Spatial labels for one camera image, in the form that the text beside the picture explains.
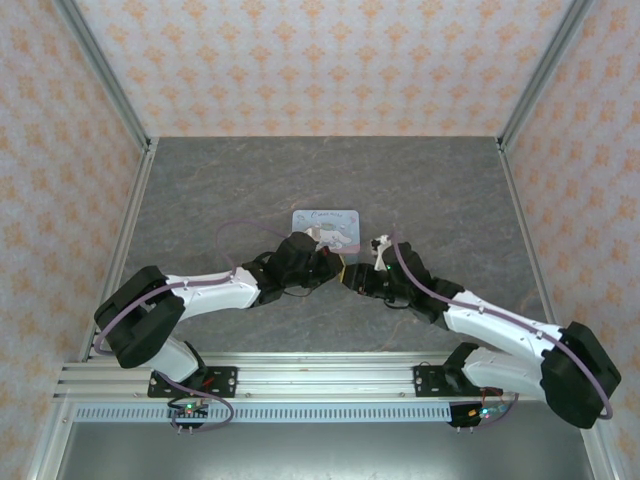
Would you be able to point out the cartoon print tin box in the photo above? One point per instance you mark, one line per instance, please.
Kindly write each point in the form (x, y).
(340, 225)

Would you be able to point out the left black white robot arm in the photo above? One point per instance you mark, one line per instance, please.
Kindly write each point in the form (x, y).
(210, 295)

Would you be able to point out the grey metal sheet shelf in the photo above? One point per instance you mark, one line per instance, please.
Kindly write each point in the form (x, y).
(320, 455)

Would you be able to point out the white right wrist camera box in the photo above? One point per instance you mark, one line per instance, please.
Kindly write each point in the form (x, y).
(381, 248)

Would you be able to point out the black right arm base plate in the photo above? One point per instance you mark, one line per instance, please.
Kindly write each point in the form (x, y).
(427, 382)

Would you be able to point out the long aluminium mounting rail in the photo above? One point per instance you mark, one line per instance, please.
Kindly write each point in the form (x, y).
(325, 380)

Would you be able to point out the aluminium table side rail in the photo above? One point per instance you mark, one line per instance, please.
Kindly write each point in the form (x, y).
(517, 200)
(132, 210)

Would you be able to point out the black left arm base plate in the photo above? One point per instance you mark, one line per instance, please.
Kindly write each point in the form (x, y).
(225, 380)

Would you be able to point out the aluminium frame post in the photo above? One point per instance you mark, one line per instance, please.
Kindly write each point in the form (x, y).
(100, 70)
(545, 75)

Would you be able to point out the aluminium lower frame bar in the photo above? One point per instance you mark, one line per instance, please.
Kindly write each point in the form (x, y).
(47, 450)
(600, 450)

